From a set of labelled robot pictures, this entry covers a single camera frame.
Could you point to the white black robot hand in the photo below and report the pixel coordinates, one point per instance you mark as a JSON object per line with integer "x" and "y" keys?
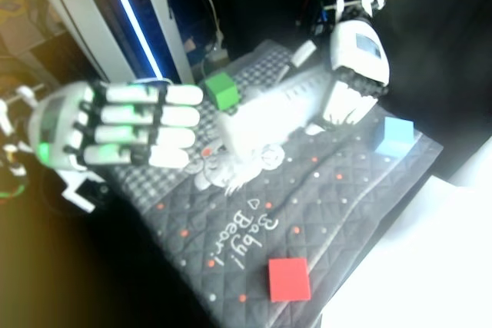
{"x": 353, "y": 51}
{"x": 57, "y": 124}

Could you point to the blue block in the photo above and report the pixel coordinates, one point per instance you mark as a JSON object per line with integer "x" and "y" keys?
{"x": 396, "y": 134}

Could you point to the white robot body column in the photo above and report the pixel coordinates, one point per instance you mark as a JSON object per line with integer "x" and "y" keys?
{"x": 88, "y": 28}

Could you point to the green block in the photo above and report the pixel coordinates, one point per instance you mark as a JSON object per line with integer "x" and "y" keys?
{"x": 225, "y": 91}

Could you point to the white power adapter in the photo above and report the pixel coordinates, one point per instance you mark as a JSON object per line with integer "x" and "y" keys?
{"x": 216, "y": 56}

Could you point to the grey quilt with bear print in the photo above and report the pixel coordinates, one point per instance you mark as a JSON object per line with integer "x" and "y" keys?
{"x": 326, "y": 205}

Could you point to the red block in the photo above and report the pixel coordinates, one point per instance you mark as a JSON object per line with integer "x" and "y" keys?
{"x": 289, "y": 279}

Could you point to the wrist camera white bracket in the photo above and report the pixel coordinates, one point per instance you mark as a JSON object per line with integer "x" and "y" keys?
{"x": 77, "y": 194}

